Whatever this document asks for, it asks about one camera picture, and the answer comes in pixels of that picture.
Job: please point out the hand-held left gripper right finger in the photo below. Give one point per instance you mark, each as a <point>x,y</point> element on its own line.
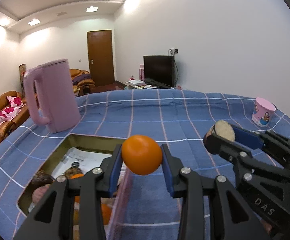
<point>168,172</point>

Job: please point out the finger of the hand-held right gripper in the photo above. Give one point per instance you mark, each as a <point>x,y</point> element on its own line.
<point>224,150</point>
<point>247,137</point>

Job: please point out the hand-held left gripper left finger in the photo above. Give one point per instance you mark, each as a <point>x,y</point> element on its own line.
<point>115,175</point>

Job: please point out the small dark jar cream lid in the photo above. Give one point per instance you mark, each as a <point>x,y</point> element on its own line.
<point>224,131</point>

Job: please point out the large orange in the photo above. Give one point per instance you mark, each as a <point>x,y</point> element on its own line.
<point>142,155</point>

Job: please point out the small orange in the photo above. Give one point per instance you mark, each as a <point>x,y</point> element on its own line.
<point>79,176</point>

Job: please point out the pink metal tin box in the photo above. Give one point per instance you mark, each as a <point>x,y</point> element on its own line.
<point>97,143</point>

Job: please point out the dark brown round fruit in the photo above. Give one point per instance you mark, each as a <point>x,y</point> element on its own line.
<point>42,178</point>

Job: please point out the purple sweet potato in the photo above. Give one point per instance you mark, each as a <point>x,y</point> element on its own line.
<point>38,195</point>

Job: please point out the pink cartoon paper cup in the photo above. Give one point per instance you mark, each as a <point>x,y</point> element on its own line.
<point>263,113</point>

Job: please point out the printed paper leaflet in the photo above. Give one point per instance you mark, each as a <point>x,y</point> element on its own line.
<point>85,157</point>

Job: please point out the blue checked tablecloth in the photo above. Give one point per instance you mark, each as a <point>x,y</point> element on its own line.
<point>147,110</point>

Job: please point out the small pink toy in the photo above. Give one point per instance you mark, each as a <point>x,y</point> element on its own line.
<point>178,87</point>

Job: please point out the white television stand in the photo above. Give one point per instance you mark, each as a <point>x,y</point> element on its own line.
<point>135,83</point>

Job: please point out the brown leather armchair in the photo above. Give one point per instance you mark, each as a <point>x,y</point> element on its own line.
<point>82,80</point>

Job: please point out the pink electric kettle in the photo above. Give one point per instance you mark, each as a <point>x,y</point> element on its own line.
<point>55,92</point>

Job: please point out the black flat television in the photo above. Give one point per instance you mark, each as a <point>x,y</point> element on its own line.
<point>158,70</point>

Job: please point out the pink gift box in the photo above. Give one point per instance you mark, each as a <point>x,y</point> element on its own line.
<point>141,72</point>

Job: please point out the brown wooden door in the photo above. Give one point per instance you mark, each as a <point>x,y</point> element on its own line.
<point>100,57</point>

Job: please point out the pink floral cushion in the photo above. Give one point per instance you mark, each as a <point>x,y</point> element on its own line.
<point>15,101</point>
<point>2,113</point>

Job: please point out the upright rolled mat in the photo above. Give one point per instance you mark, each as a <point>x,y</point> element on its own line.
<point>22,77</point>

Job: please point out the square ceiling light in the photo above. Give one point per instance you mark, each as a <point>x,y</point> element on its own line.
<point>33,22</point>
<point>92,8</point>

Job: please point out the ceiling air vent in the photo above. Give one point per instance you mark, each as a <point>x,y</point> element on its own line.
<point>62,13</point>

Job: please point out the wall power socket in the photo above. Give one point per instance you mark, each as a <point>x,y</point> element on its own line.
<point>174,51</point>

